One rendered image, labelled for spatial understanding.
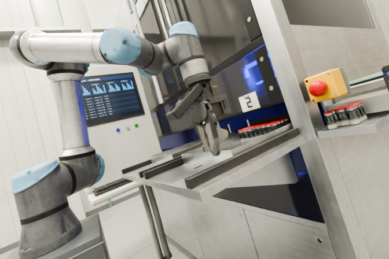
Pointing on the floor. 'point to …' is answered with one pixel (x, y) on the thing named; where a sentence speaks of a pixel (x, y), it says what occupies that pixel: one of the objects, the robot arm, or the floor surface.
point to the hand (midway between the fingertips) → (212, 152)
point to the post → (305, 115)
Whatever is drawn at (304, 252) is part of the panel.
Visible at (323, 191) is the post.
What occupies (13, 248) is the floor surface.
